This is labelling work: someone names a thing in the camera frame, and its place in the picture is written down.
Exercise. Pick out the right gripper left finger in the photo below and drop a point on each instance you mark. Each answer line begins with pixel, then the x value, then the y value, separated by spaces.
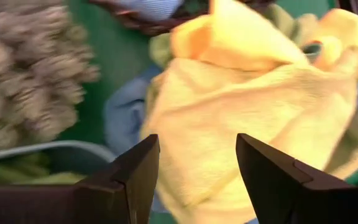
pixel 129 199

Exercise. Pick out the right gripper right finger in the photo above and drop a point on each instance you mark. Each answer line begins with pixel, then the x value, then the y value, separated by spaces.
pixel 275 193

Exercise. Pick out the yellow microfiber towel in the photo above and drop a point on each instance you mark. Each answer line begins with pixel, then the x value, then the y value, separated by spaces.
pixel 228 124

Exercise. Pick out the light green microfiber towel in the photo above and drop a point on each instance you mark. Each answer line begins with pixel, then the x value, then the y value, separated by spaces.
pixel 160 49
pixel 11 171

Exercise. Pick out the pale green succulent decoration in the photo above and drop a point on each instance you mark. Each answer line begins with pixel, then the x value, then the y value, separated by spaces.
pixel 26 77

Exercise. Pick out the dark woven wicker basket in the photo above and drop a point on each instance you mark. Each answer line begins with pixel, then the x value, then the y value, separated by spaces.
pixel 141 26

